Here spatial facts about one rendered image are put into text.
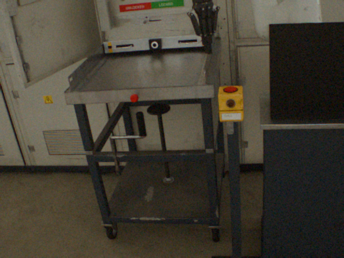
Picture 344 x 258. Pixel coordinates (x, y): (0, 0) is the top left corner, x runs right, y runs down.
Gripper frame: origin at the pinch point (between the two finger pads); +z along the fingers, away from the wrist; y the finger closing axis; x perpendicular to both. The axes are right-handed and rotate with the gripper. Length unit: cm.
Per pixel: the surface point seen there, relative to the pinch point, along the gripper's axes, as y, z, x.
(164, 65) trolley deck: 3.1, 15.2, -33.2
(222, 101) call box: 11.0, 12.2, 23.2
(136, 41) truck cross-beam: 4, 8, -60
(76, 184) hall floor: 47, 98, -99
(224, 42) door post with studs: -42, 19, -51
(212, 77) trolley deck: -3.8, 15.5, -5.0
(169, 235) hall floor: 20, 99, -22
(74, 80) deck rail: 43, 11, -38
